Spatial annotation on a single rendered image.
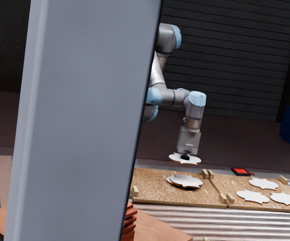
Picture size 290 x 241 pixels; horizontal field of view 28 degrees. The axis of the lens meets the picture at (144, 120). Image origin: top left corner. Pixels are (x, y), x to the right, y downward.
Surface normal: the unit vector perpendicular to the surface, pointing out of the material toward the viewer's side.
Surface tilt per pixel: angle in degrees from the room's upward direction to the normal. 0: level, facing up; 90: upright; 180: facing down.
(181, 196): 0
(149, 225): 0
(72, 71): 90
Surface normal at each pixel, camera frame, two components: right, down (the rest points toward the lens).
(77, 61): 0.26, 0.31
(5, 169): 0.17, -0.95
